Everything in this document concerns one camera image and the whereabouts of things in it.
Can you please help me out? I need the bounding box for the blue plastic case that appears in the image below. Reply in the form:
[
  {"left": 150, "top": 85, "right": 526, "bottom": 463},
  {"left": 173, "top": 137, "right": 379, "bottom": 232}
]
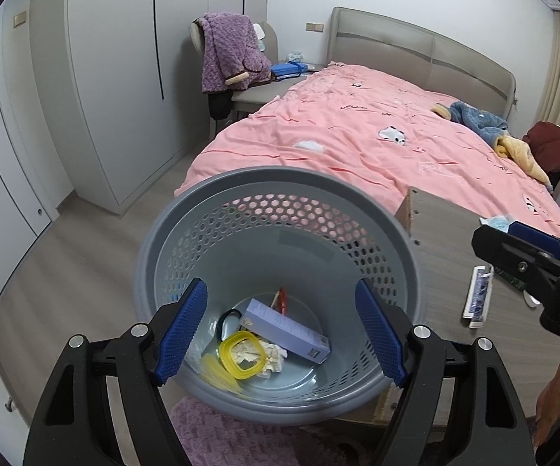
[{"left": 270, "top": 61, "right": 307, "bottom": 81}]

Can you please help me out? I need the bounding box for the purple fleece robe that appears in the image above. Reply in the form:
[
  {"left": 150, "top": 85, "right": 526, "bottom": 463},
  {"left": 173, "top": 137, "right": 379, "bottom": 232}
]
[{"left": 197, "top": 12, "right": 273, "bottom": 94}]

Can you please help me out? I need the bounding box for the yellow fleece garment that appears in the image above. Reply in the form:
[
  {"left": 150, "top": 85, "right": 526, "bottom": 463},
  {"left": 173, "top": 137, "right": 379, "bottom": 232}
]
[{"left": 496, "top": 136, "right": 555, "bottom": 190}]

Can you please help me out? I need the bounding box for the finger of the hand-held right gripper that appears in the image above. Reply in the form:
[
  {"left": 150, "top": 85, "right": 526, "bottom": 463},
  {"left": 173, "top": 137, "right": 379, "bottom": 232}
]
[
  {"left": 471, "top": 224, "right": 560, "bottom": 303},
  {"left": 508, "top": 221, "right": 560, "bottom": 278}
]

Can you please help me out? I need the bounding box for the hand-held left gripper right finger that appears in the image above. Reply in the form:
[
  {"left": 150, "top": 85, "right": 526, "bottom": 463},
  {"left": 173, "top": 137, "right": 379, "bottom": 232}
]
[{"left": 355, "top": 279, "right": 537, "bottom": 466}]

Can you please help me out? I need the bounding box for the blue fleece pajamas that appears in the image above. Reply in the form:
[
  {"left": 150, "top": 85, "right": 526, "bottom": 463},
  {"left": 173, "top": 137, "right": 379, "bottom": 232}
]
[{"left": 430, "top": 101, "right": 511, "bottom": 149}]

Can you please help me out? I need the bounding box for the dark red garment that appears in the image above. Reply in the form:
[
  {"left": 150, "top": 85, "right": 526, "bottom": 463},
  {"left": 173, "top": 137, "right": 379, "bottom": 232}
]
[{"left": 522, "top": 121, "right": 560, "bottom": 176}]

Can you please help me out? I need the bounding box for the white door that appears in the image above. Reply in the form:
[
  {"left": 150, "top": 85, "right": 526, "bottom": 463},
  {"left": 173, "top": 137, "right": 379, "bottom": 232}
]
[{"left": 0, "top": 19, "right": 52, "bottom": 316}]

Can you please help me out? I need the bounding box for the white tissue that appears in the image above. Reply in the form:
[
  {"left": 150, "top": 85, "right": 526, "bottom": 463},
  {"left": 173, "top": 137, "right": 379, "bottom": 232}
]
[{"left": 231, "top": 340, "right": 288, "bottom": 380}]

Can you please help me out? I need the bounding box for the light blue tissue packet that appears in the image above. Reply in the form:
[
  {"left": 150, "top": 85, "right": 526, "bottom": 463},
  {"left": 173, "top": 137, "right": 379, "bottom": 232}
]
[{"left": 479, "top": 216, "right": 516, "bottom": 234}]

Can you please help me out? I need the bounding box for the purple fluffy rug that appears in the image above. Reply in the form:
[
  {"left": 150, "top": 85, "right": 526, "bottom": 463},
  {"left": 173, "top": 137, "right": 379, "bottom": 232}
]
[{"left": 168, "top": 395, "right": 392, "bottom": 466}]

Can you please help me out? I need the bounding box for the yellow plastic ring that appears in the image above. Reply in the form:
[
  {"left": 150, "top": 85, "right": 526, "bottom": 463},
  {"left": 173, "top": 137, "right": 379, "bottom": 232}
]
[{"left": 219, "top": 330, "right": 267, "bottom": 380}]

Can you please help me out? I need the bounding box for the green carton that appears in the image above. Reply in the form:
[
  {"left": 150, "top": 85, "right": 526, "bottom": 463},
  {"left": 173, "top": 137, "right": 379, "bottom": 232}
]
[{"left": 496, "top": 264, "right": 528, "bottom": 292}]

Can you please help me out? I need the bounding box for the black elastic band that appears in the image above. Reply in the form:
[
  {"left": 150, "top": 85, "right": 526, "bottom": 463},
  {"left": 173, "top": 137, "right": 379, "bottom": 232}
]
[{"left": 217, "top": 308, "right": 243, "bottom": 343}]

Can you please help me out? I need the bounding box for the grey wooden table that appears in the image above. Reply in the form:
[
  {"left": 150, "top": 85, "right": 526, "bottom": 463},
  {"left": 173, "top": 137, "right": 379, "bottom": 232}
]
[{"left": 374, "top": 185, "right": 560, "bottom": 428}]

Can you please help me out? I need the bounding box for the white wardrobe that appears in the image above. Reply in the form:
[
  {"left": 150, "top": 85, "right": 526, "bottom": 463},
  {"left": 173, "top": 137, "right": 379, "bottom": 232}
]
[{"left": 28, "top": 0, "right": 268, "bottom": 214}]

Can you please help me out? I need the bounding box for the beige chair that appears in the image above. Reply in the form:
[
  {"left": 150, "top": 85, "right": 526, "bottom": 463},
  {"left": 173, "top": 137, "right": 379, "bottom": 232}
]
[{"left": 190, "top": 16, "right": 310, "bottom": 141}]

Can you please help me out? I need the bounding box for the grey perforated plastic basket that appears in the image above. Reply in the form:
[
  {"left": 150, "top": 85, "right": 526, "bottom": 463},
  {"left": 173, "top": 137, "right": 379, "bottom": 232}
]
[{"left": 133, "top": 167, "right": 428, "bottom": 421}]

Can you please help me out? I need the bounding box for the light purple box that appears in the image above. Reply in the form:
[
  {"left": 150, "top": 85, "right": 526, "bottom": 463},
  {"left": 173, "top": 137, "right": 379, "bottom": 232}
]
[{"left": 239, "top": 298, "right": 331, "bottom": 364}]

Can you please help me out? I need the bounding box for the grey upholstered bed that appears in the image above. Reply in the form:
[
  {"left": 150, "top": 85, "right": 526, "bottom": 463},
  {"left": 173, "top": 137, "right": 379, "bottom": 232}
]
[{"left": 329, "top": 7, "right": 517, "bottom": 122}]

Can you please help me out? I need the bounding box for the bed with pink duvet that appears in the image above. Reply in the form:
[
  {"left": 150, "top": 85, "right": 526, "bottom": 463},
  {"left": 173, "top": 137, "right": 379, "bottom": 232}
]
[{"left": 173, "top": 61, "right": 560, "bottom": 248}]

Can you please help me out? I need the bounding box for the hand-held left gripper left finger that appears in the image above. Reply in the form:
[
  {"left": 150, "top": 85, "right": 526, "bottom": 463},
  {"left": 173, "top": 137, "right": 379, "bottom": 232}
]
[{"left": 22, "top": 278, "right": 209, "bottom": 466}]

